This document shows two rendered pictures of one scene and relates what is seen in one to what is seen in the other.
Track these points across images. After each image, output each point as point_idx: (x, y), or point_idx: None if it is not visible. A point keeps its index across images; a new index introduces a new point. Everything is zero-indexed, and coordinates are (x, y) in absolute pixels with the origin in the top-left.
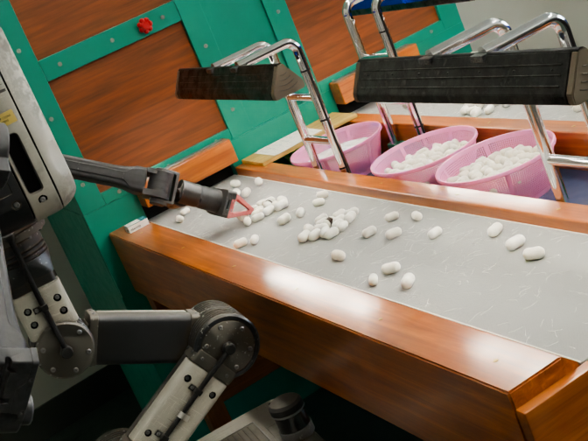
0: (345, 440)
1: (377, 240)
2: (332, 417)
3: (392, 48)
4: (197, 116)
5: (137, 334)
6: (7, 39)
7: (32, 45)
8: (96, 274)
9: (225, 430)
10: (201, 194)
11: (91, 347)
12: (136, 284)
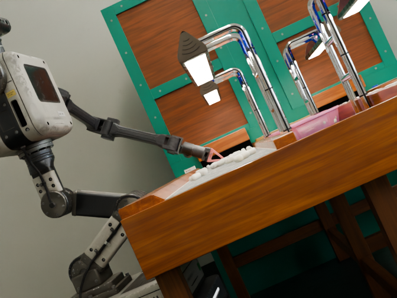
0: (292, 295)
1: (227, 164)
2: (297, 284)
3: (297, 70)
4: (231, 116)
5: (94, 202)
6: (135, 80)
7: (147, 82)
8: None
9: None
10: (192, 149)
11: (64, 204)
12: None
